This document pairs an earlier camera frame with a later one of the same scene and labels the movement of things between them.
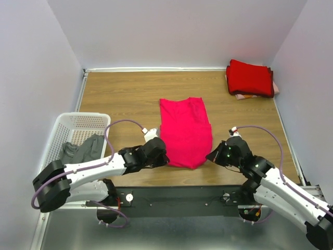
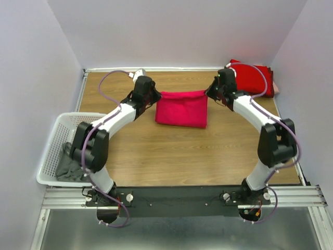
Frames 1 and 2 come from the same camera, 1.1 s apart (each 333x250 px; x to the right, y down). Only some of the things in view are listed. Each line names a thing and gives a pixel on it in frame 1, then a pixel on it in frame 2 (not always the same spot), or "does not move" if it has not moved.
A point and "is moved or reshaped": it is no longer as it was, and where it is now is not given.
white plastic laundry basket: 76,137 does not move
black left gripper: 163,161 to 157,95
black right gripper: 215,155 to 209,92
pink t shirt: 186,128 is moved or reshaped
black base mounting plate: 179,201 does not move
